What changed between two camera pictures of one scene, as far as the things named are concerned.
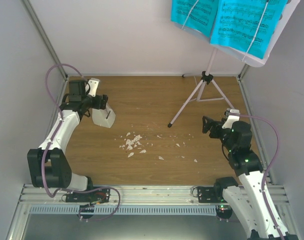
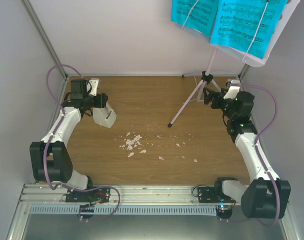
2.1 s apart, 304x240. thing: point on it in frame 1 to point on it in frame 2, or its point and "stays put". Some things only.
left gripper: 99,104 stays put
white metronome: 104,117 stays put
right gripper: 210,122 to 212,94
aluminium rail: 140,194 stays put
